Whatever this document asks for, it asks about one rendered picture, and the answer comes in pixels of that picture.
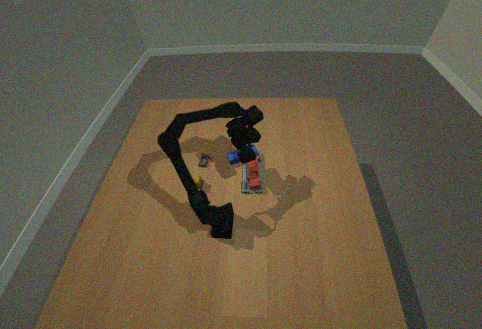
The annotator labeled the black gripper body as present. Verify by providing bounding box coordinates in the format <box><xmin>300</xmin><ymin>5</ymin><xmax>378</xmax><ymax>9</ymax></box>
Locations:
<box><xmin>227</xmin><ymin>129</ymin><xmax>256</xmax><ymax>164</ymax></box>

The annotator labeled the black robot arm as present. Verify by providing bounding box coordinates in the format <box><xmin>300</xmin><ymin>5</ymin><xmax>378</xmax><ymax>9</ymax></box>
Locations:
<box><xmin>158</xmin><ymin>102</ymin><xmax>264</xmax><ymax>228</ymax></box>

